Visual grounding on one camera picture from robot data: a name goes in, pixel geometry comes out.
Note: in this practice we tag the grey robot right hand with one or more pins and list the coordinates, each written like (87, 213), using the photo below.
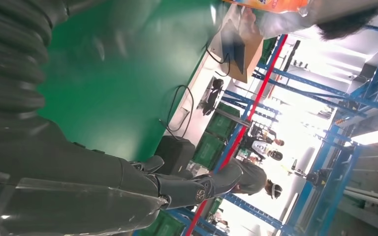
(62, 169)

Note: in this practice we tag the black zip carry case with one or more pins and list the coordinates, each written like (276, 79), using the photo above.
(176, 153)

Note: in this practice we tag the green plastic crate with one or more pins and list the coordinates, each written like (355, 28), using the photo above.
(163, 226)
(208, 151)
(268, 50)
(221, 123)

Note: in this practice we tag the white flat box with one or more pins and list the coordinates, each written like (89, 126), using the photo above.
(183, 117)

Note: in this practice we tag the black remote controller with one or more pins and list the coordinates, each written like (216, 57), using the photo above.
(213, 97)

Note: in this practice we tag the small white table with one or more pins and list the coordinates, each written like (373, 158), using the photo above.
(202, 75)

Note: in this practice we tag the person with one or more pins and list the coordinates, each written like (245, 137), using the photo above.
(251, 177)
(339, 24)
(262, 148)
(267, 133)

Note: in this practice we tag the blue metal rack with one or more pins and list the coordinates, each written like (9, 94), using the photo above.
(306, 85)
(257, 213)
(332, 189)

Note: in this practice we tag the cardboard box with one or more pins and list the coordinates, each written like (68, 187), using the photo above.
(252, 55)

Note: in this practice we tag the ceiling light strip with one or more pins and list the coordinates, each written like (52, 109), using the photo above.
(375, 135)

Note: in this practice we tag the red metal post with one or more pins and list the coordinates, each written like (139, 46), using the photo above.
(264, 84)

